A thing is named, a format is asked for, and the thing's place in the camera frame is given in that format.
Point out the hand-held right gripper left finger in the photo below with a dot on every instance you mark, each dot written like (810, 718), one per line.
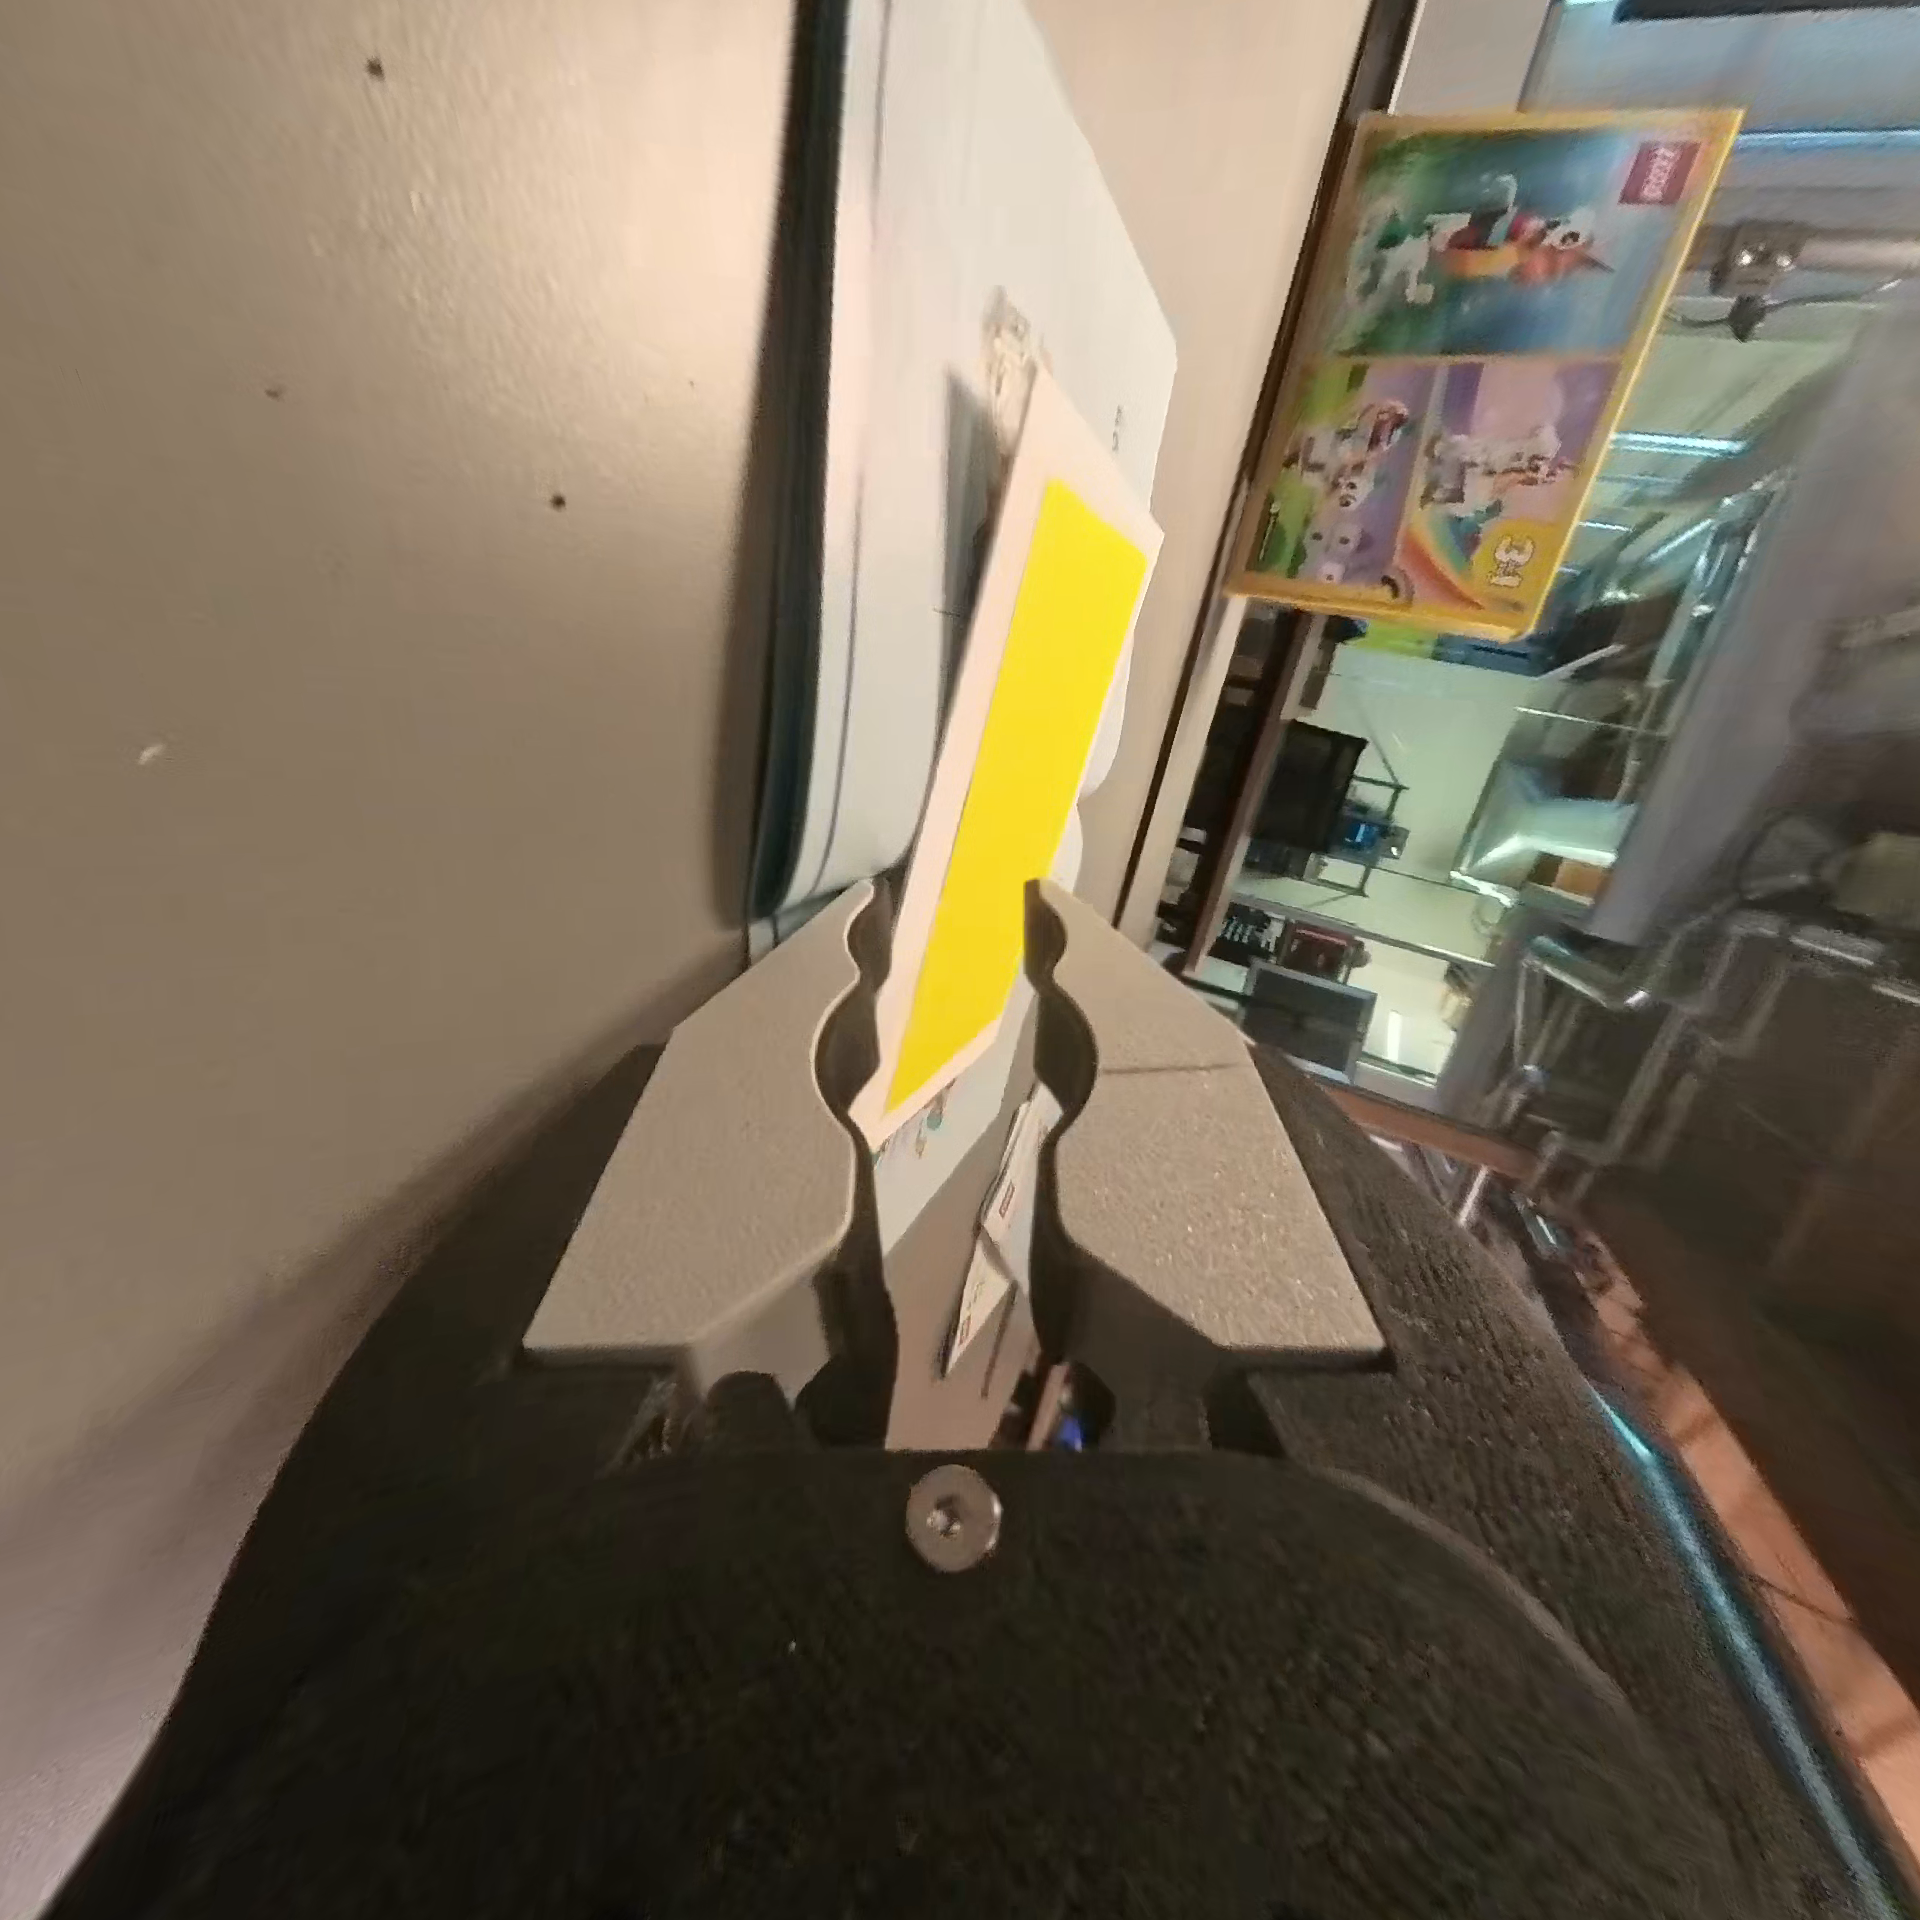
(704, 1200)

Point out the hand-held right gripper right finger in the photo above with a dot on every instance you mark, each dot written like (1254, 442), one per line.
(1215, 1214)

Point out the yellow lego set box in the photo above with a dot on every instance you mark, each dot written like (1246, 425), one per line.
(1470, 375)

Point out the open lego instruction booklet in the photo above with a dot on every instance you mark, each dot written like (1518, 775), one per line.
(1020, 225)

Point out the printed paper leaflets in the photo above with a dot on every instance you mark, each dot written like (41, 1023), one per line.
(1036, 675)

